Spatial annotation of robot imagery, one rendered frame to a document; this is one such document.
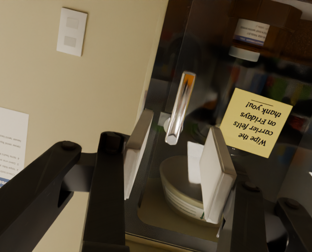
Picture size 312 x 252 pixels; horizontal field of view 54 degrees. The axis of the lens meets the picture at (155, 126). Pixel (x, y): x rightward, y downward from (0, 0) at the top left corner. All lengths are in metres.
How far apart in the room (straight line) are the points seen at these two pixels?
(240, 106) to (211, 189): 0.25
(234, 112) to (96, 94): 0.55
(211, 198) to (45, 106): 0.83
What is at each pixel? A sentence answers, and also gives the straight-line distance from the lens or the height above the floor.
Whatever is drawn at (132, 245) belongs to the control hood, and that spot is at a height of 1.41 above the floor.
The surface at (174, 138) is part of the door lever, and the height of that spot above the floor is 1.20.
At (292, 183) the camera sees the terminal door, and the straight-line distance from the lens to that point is 0.46.
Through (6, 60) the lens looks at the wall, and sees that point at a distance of 0.98.
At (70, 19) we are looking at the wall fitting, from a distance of 0.88.
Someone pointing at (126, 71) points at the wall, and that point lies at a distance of 0.85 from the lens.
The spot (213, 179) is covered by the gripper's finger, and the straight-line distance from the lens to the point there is 0.16.
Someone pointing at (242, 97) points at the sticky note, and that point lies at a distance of 0.40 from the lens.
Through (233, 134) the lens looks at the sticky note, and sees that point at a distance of 0.41.
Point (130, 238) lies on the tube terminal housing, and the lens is 0.52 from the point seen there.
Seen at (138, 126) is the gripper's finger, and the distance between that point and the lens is 0.17.
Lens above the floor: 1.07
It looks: 19 degrees up
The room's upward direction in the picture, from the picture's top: 166 degrees counter-clockwise
